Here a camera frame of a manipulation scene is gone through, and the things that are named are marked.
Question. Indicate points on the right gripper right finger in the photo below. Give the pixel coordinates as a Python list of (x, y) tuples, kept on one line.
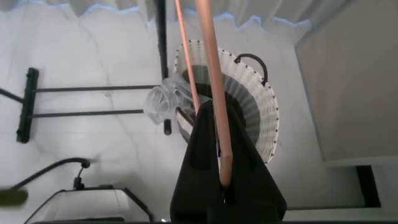
[(255, 193)]

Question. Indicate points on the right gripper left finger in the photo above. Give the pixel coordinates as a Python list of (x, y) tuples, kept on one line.
[(196, 186)]

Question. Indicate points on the pink clothes hanger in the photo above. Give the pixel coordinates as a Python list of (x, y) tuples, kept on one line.
[(214, 77)]

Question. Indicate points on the green printed shirt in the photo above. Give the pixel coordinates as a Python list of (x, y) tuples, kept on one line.
[(12, 197)]

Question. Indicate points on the white laundry basket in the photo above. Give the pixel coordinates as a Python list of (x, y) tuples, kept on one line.
[(258, 102)]

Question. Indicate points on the black clothes rack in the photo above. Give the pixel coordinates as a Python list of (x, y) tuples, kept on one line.
[(27, 105)]

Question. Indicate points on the pale grey garment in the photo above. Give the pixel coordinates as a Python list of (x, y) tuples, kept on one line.
[(164, 99)]

